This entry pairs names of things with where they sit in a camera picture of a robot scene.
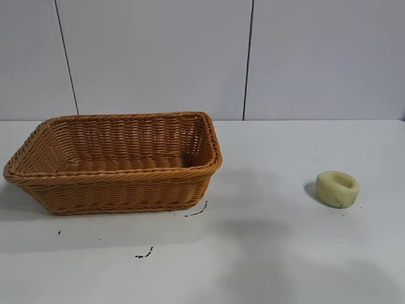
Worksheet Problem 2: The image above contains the brown woven wicker basket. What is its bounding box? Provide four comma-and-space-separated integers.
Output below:
3, 111, 223, 217

